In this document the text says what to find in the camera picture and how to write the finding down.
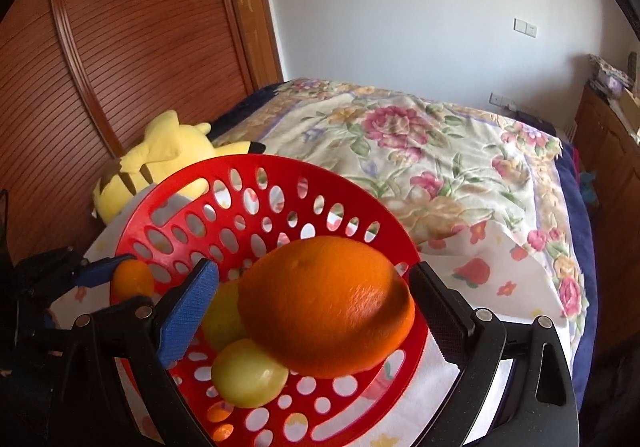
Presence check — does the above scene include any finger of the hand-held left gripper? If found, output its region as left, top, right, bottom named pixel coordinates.
left=14, top=247, right=138, bottom=289
left=15, top=297, right=63, bottom=353

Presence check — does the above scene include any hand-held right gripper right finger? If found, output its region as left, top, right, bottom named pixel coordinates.
left=409, top=262, right=580, bottom=447

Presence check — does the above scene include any small green round fruit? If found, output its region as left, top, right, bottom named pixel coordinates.
left=210, top=339, right=290, bottom=409

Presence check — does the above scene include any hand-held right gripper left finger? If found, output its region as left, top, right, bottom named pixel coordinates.
left=59, top=257, right=221, bottom=447

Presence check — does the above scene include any cardboard box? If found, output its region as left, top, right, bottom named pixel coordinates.
left=619, top=88, right=640, bottom=138

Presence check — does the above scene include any large orange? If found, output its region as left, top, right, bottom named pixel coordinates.
left=237, top=235, right=416, bottom=380

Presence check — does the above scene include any wooden cabinet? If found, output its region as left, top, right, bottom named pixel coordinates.
left=571, top=86, right=640, bottom=360

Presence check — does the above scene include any white strawberry print cloth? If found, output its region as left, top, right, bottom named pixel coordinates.
left=47, top=187, right=570, bottom=447

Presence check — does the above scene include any small tangerine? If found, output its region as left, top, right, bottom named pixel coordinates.
left=109, top=260, right=156, bottom=306
left=205, top=401, right=236, bottom=444

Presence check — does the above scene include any teal cloth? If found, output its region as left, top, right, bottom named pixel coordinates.
left=579, top=171, right=599, bottom=208

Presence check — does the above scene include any floral blanket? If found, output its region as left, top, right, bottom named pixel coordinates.
left=209, top=77, right=587, bottom=345

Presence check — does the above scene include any yellow plush toy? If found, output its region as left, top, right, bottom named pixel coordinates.
left=92, top=110, right=267, bottom=226

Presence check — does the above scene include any yellow-green pear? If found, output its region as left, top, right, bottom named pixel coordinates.
left=202, top=279, right=252, bottom=354

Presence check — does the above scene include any red perforated plastic basket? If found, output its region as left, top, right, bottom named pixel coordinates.
left=114, top=154, right=431, bottom=447

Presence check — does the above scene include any pile of folded cloths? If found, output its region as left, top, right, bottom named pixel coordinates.
left=587, top=53, right=637, bottom=98

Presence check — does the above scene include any wooden slatted wardrobe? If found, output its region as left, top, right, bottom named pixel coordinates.
left=0, top=0, right=284, bottom=270

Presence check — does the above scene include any dark blue bedsheet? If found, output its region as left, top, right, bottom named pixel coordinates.
left=212, top=79, right=602, bottom=410

